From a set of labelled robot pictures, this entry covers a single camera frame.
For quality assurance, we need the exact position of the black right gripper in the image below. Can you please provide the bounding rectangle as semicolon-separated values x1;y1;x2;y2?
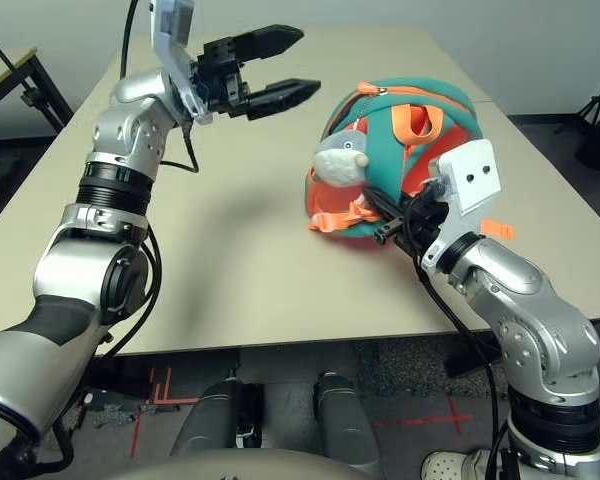
362;187;449;256

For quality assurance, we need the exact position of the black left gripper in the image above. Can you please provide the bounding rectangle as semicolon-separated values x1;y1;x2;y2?
189;24;323;122

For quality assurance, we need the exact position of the grey white plush toy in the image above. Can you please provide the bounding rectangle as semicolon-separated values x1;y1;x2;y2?
312;130;370;187

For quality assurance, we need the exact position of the teal and orange backpack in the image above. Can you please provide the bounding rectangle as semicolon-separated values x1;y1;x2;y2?
303;77;515;241

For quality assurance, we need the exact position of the dark speckled floor mat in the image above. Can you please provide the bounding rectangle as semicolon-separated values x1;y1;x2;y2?
352;339;454;399

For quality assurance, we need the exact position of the dark grey right robot leg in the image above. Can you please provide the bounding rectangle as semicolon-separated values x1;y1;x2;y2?
312;372;381;471

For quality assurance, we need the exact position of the dark grey robot leg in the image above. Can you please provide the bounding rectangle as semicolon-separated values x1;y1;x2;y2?
312;372;381;471
172;379;261;456

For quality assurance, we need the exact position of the red cross floor tape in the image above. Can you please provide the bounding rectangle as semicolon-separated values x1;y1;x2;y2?
397;392;474;436

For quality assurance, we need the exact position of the black tripod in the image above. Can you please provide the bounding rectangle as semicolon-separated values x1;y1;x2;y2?
554;72;600;171

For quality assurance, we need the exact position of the white perforated shoe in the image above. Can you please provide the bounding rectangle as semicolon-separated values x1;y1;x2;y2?
422;448;491;480

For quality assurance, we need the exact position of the thin black clamp pole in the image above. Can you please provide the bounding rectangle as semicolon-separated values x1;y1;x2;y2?
0;22;39;109

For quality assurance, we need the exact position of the dark grey left robot leg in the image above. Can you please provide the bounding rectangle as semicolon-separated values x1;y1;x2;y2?
172;379;261;456

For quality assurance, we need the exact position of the beige black-framed side table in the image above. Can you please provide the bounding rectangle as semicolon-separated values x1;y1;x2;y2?
0;47;74;151

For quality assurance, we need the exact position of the beige robot torso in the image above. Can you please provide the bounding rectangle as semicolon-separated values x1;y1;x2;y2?
114;447;381;480

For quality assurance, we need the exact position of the red corner floor tape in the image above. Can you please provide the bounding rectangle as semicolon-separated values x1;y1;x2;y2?
147;367;201;406

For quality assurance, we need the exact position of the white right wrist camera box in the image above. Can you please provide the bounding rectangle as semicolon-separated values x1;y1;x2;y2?
421;138;502;276

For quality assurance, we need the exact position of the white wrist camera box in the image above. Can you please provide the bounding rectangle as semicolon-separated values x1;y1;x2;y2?
147;0;216;126
421;138;502;276

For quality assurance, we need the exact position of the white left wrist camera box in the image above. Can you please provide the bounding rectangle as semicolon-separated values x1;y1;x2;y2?
147;0;216;126

